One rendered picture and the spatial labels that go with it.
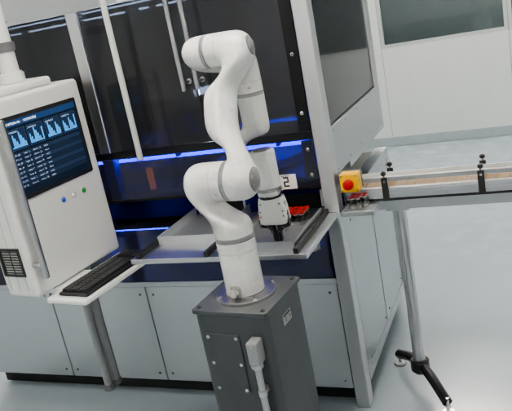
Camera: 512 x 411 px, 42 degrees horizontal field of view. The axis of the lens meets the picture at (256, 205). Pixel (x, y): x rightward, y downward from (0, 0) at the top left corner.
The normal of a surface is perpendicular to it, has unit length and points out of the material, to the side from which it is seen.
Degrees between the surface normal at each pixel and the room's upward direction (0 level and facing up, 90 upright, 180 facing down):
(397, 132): 90
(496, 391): 0
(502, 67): 90
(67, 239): 90
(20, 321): 90
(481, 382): 0
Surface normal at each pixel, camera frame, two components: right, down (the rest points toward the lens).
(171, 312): -0.35, 0.33
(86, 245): 0.87, -0.02
